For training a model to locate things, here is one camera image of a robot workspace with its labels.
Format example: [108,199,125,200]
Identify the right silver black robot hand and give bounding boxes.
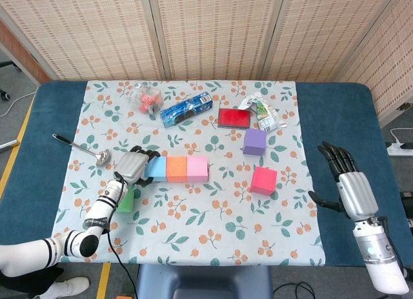
[308,141,380,221]

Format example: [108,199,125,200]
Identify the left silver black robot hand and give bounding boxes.
[115,145,161,187]

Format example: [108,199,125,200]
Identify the light blue foam block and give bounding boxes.
[144,156,168,183]

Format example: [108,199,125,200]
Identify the green foam block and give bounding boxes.
[116,186,136,214]

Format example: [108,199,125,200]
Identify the orange foam block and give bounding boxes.
[165,156,188,183]

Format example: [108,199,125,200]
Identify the pink foam block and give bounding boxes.
[186,156,209,183]

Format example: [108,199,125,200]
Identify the magenta red foam block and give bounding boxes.
[249,166,278,196]

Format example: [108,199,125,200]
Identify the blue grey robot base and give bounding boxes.
[135,265,275,299]

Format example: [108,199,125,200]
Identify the black equipment box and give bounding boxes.
[399,191,413,229]

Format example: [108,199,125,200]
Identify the white power strip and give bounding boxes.
[387,142,413,157]

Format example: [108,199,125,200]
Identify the clear bag red contents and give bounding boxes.
[125,81,163,115]

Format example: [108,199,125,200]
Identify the blue cookie box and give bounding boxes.
[159,92,214,129]

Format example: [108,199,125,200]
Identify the floral fruit print tablecloth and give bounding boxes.
[45,80,326,267]

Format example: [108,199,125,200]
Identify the flat red case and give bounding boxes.
[217,107,252,130]

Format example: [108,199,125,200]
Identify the purple foam block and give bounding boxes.
[242,128,268,157]

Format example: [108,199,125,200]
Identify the crumpled green white snack packet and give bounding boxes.
[238,92,287,132]

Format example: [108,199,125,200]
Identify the white shoe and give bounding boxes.
[41,276,90,299]

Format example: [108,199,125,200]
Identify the black office chair base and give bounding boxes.
[0,60,22,102]

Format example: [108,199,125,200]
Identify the bamboo folding screen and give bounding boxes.
[0,0,413,127]

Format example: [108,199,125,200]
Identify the black trouser leg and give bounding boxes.
[0,266,65,295]

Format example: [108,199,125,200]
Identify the metal ladle black handle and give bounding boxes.
[52,134,112,167]

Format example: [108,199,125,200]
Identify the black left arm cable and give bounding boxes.
[106,171,139,299]

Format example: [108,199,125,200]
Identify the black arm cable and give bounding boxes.
[106,171,139,299]
[274,216,409,299]

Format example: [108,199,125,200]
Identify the white charger cable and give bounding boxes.
[390,127,413,145]

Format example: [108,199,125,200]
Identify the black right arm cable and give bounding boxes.
[274,216,409,299]

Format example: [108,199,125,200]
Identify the white floor cable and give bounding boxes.
[0,91,36,118]

